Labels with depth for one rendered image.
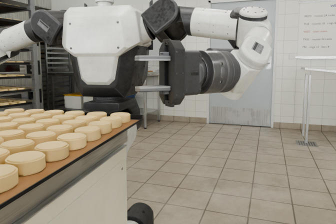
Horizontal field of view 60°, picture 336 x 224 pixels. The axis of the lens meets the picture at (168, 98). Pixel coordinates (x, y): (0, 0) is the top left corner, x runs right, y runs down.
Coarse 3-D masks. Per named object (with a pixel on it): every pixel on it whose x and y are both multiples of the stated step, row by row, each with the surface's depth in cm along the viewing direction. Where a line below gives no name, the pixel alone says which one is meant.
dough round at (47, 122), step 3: (39, 120) 64; (42, 120) 64; (45, 120) 64; (48, 120) 64; (51, 120) 64; (54, 120) 64; (57, 120) 65; (42, 123) 62; (45, 123) 63; (48, 123) 63; (51, 123) 63; (54, 123) 64; (57, 123) 64; (45, 126) 63; (48, 126) 63; (45, 129) 63
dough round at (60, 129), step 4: (60, 124) 60; (64, 124) 60; (48, 128) 57; (52, 128) 57; (56, 128) 57; (60, 128) 57; (64, 128) 57; (68, 128) 57; (72, 128) 58; (56, 132) 56; (60, 132) 56; (64, 132) 56; (68, 132) 57; (72, 132) 58; (56, 136) 56
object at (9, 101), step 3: (0, 99) 207; (3, 99) 206; (6, 99) 206; (9, 99) 207; (0, 102) 191; (3, 102) 197; (6, 102) 194; (9, 102) 192; (12, 102) 191; (15, 102) 192; (18, 102) 197; (21, 102) 196; (24, 102) 198; (0, 105) 186
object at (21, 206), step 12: (108, 144) 67; (120, 144) 74; (84, 156) 56; (96, 156) 61; (72, 168) 52; (84, 168) 56; (48, 180) 45; (60, 180) 49; (36, 192) 43; (48, 192) 45; (12, 204) 38; (24, 204) 40; (36, 204) 43; (0, 216) 36; (12, 216) 38
